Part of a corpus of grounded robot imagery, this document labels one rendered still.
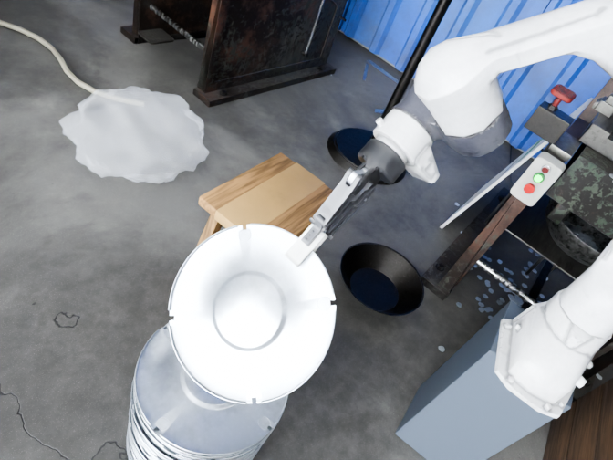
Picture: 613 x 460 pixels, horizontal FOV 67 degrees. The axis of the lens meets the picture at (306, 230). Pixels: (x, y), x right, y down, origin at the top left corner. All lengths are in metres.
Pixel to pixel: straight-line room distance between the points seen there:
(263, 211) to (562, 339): 0.72
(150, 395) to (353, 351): 0.70
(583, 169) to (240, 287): 1.04
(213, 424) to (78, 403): 0.42
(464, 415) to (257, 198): 0.72
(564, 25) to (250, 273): 0.55
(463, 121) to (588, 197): 0.88
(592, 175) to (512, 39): 0.88
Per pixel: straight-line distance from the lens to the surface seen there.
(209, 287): 0.81
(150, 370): 0.94
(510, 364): 1.03
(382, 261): 1.68
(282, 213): 1.21
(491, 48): 0.66
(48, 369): 1.29
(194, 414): 0.91
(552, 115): 1.45
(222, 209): 1.17
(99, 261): 1.46
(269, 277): 0.77
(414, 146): 0.75
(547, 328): 1.02
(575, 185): 1.51
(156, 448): 0.95
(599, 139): 1.56
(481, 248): 1.60
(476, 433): 1.24
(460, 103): 0.66
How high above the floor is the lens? 1.14
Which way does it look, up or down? 42 degrees down
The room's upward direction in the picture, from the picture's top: 24 degrees clockwise
